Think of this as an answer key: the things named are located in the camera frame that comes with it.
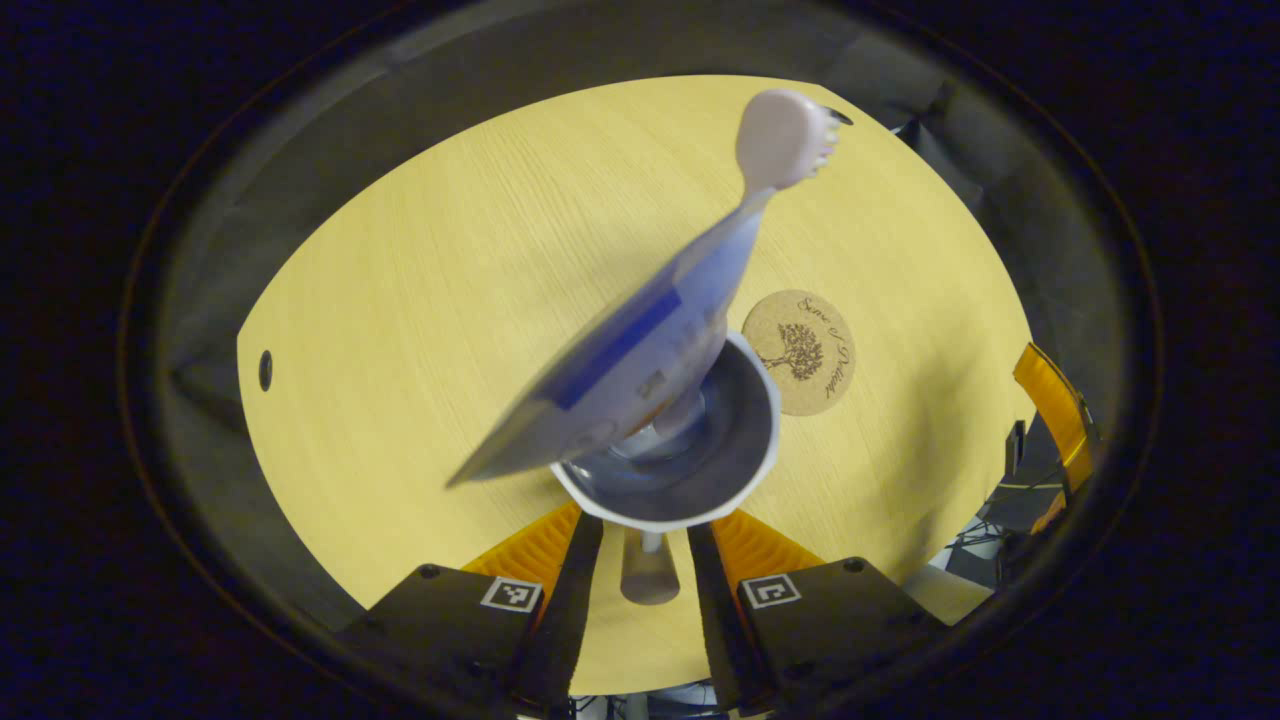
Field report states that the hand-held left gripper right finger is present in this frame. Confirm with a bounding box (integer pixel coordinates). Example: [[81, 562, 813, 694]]
[[688, 508, 946, 713]]

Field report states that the wooden desktop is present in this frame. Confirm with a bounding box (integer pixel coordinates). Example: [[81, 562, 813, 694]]
[[236, 75, 1036, 698]]

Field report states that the white toothpaste tube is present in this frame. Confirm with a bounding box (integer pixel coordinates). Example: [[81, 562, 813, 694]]
[[445, 200, 767, 491]]

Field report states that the black backdrop cloth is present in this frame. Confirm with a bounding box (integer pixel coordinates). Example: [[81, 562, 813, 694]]
[[150, 10, 1131, 641]]

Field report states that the white cup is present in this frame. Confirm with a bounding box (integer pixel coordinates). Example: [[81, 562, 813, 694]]
[[549, 330, 782, 607]]

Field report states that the round cork coaster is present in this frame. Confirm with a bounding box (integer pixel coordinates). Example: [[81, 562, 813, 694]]
[[742, 289, 858, 417]]

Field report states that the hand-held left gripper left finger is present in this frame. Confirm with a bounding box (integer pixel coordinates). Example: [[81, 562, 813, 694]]
[[340, 502, 605, 717]]

